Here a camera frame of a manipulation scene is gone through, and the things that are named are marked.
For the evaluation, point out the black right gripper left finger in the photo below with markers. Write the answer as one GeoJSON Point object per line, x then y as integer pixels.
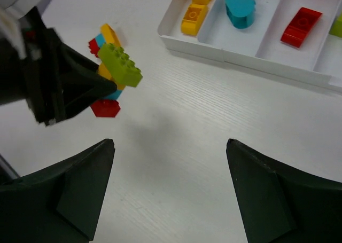
{"type": "Point", "coordinates": [60, 203]}

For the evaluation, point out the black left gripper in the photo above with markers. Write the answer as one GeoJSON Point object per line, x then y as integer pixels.
{"type": "Point", "coordinates": [56, 81]}

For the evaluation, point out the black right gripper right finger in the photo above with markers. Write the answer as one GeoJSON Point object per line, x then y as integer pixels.
{"type": "Point", "coordinates": [280, 203]}

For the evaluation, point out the yellow square lego brick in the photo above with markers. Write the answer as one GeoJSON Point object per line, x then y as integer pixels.
{"type": "Point", "coordinates": [104, 72]}

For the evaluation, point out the long lime green lego brick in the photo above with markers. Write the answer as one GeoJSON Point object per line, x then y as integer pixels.
{"type": "Point", "coordinates": [121, 68]}

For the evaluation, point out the yellow curved lego brick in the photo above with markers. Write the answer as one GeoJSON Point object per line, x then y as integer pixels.
{"type": "Point", "coordinates": [193, 19]}

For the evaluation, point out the red curved lego brick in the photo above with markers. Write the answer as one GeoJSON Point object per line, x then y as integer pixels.
{"type": "Point", "coordinates": [300, 27]}

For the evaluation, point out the lime green square lego brick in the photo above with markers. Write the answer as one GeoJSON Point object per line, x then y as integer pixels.
{"type": "Point", "coordinates": [336, 29]}

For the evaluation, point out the teal rounded lego brick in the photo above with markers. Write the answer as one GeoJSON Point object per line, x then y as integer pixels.
{"type": "Point", "coordinates": [240, 12]}

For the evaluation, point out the small teal lego brick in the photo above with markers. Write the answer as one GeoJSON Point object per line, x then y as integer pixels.
{"type": "Point", "coordinates": [100, 40]}

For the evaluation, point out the long yellow lego brick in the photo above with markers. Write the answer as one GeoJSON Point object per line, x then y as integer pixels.
{"type": "Point", "coordinates": [109, 35]}

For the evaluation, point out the white divided sorting tray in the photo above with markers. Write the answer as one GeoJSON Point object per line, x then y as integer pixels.
{"type": "Point", "coordinates": [259, 47]}

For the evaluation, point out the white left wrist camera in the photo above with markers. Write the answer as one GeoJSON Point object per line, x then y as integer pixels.
{"type": "Point", "coordinates": [13, 19]}

